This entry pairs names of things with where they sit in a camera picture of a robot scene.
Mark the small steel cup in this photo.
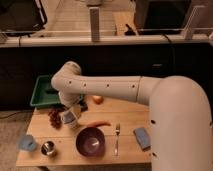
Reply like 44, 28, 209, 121
41, 141, 56, 157

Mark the purple bowl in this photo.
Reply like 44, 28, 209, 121
76, 127, 105, 157

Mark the red grapes bunch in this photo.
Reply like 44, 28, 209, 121
48, 109, 62, 129

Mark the blue folded towel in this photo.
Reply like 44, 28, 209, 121
134, 127, 151, 151

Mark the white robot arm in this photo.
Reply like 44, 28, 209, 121
51, 61, 213, 171

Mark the black object on floor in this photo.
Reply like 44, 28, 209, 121
124, 24, 136, 36

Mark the silver fork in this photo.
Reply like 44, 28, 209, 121
114, 124, 120, 156

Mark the green plastic tray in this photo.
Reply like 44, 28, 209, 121
29, 74, 85, 110

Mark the black office chair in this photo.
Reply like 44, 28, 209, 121
0, 0, 47, 32

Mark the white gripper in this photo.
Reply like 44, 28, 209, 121
62, 105, 81, 129

